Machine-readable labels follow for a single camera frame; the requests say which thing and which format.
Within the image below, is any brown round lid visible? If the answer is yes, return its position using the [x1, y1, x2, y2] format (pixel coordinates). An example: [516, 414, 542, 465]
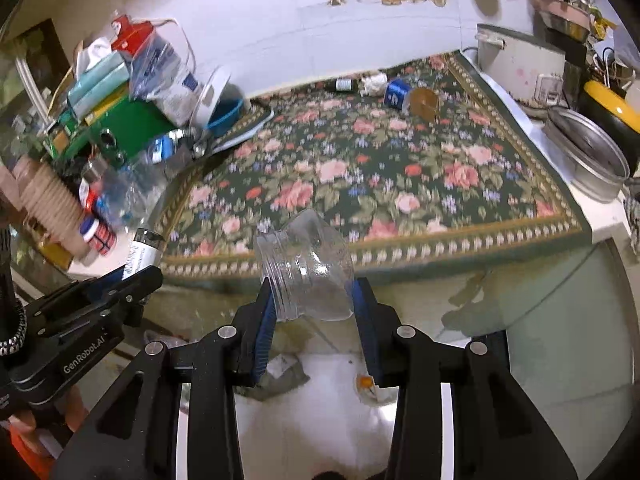
[409, 86, 441, 122]

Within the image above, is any white pill bottle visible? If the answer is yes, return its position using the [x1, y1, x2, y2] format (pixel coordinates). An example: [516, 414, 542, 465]
[80, 217, 117, 256]

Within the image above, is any green box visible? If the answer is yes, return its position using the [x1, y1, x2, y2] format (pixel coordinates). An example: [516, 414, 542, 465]
[47, 95, 173, 171]

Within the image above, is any white plate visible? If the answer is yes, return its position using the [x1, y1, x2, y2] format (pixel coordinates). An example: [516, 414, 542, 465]
[189, 66, 232, 128]

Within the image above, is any brown ribbed container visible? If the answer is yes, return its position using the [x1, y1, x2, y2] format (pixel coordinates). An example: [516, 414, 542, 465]
[12, 157, 88, 261]

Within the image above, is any white rice cooker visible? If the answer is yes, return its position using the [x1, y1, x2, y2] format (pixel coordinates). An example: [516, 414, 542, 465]
[475, 24, 568, 106]

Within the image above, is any grey steel wool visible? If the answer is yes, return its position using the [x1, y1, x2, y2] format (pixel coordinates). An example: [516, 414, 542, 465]
[622, 195, 640, 256]

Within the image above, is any red box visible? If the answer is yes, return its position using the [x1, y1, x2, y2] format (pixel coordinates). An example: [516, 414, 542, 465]
[111, 15, 151, 56]

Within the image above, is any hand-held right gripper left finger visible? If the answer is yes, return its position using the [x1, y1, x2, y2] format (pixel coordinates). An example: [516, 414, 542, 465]
[50, 277, 278, 480]

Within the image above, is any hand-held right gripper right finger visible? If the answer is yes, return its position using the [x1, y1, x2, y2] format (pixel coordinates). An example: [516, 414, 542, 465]
[350, 276, 581, 480]

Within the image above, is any floral mat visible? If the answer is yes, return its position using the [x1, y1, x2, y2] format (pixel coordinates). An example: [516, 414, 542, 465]
[155, 52, 586, 281]

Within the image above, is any person's left hand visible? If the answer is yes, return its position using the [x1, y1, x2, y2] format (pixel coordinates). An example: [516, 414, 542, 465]
[7, 387, 91, 443]

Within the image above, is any yellow black pot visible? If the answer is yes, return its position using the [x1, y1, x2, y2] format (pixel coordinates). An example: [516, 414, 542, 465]
[582, 80, 640, 136]

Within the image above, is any glass door cabinet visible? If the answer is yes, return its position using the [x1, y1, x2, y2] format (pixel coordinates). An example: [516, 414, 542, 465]
[0, 17, 71, 126]

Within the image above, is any white bowl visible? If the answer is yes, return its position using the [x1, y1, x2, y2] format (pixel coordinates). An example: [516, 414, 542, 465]
[356, 371, 401, 408]

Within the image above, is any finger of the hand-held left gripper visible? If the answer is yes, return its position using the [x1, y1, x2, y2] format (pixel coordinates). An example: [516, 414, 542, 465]
[27, 265, 165, 341]
[87, 264, 128, 293]

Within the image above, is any grey plastic bag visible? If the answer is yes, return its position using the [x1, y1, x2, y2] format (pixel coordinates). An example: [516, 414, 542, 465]
[240, 352, 308, 401]

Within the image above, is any small dark bottle white label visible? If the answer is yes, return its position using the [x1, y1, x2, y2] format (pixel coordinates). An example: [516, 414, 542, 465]
[122, 227, 166, 281]

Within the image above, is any clear plastic jar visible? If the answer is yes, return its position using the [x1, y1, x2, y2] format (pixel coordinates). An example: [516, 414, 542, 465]
[254, 208, 357, 323]

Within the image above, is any clear plastic bag blue print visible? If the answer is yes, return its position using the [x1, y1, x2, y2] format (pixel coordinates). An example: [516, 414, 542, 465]
[130, 27, 201, 126]

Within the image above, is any blue can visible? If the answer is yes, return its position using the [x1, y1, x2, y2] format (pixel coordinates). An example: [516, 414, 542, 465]
[384, 78, 413, 110]

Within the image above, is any blue bowl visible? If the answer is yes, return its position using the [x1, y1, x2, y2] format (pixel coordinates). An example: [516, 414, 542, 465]
[207, 97, 246, 136]

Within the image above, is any pink utensil holder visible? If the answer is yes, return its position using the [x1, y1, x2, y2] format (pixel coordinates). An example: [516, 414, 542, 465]
[532, 0, 596, 43]

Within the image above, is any yellow oil bottle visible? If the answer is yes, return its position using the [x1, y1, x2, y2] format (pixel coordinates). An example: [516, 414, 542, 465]
[22, 220, 76, 272]

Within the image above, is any teal tissue pack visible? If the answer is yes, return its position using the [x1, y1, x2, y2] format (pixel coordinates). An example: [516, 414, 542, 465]
[67, 55, 133, 111]

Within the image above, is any beige base cabinet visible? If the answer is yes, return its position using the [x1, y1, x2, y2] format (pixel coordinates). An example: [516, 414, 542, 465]
[75, 240, 633, 461]

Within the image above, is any clear bottle blue label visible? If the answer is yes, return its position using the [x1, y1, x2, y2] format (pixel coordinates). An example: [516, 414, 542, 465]
[142, 132, 201, 181]

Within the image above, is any red snack packet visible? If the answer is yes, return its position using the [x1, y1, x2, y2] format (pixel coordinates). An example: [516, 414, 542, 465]
[80, 180, 101, 211]

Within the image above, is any steel basin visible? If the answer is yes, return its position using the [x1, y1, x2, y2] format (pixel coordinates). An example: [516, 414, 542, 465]
[542, 106, 631, 204]

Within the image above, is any small crumpled white paper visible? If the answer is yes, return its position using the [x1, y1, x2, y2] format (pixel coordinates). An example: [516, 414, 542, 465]
[361, 72, 390, 97]

